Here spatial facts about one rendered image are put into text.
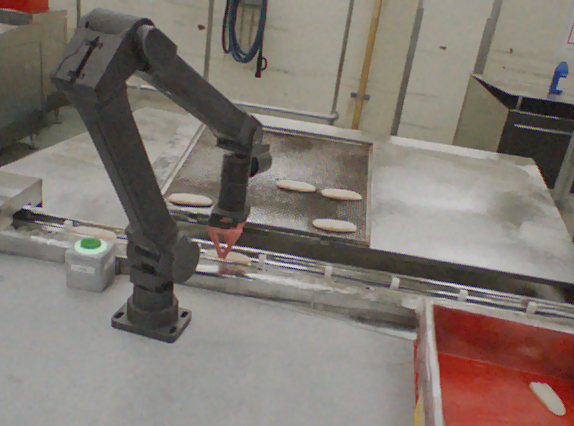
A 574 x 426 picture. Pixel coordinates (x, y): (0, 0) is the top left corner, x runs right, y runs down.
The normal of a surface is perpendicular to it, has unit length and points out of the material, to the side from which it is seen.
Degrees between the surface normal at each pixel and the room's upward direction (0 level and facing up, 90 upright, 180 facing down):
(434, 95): 90
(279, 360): 0
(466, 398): 0
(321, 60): 90
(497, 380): 0
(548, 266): 10
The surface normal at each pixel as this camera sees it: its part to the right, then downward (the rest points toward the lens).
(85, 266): -0.11, 0.39
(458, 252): 0.11, -0.83
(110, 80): 0.88, 0.30
